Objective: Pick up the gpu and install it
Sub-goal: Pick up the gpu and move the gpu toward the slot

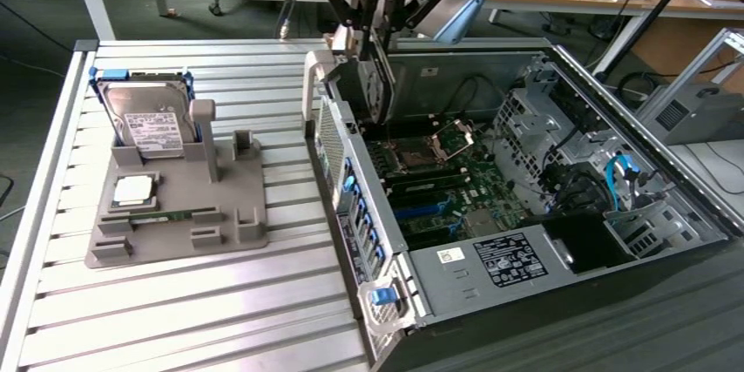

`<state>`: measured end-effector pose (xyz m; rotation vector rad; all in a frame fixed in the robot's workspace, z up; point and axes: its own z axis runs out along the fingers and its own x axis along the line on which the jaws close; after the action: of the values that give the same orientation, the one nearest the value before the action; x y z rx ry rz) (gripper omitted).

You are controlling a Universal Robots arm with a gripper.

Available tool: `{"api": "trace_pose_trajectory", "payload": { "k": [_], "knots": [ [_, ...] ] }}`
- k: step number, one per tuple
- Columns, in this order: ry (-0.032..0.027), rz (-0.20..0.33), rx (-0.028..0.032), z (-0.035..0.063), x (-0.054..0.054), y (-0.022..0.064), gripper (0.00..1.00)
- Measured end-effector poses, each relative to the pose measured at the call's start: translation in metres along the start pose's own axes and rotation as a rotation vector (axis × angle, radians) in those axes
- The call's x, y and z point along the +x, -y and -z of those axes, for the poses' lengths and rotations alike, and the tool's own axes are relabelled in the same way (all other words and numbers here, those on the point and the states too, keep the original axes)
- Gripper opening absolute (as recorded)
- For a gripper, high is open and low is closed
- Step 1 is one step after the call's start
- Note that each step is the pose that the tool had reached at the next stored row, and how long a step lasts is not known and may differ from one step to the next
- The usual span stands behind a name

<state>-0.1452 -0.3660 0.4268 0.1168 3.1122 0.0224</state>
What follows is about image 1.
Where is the graphics card with black fan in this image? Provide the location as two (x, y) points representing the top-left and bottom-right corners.
(333, 0), (409, 125)

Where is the green motherboard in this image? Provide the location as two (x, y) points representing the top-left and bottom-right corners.
(363, 117), (533, 247)

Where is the grey parts rack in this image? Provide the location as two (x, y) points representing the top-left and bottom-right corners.
(84, 99), (272, 271)

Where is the aluminium profile frame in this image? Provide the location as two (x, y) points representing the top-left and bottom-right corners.
(667, 26), (744, 85)

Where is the grey computer tower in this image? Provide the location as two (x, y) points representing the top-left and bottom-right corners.
(636, 82), (744, 146)

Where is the silver CPU chip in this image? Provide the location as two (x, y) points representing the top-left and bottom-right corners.
(112, 175), (159, 207)

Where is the installed RAM stick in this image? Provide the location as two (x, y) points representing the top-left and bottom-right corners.
(384, 172), (471, 198)

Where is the black tripod pole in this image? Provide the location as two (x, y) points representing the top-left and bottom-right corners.
(592, 0), (713, 81)

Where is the grey metal disk bay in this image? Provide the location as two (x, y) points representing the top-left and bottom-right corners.
(604, 204), (708, 260)

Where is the hard disk in blue caddy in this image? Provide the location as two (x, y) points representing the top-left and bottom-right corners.
(87, 65), (203, 159)

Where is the metal socket cover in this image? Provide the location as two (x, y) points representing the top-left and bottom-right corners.
(432, 118), (476, 160)

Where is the CPU socket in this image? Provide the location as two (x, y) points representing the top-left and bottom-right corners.
(395, 139), (443, 171)

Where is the grey chipset heatsink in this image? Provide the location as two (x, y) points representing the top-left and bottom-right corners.
(464, 209), (505, 234)

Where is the perforated metal drive cage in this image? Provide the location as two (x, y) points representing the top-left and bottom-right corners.
(493, 69), (588, 164)

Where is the grey power supply unit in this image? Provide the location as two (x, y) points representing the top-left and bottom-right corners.
(405, 224), (576, 319)

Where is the blue wire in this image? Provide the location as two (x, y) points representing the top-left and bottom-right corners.
(603, 150), (641, 213)

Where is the black wire bundle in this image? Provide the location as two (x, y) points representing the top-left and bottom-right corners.
(537, 161), (612, 216)

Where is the open black PC case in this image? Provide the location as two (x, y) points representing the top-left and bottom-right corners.
(301, 38), (744, 372)

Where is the green RAM stick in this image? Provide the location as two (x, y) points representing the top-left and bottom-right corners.
(128, 210), (196, 223)

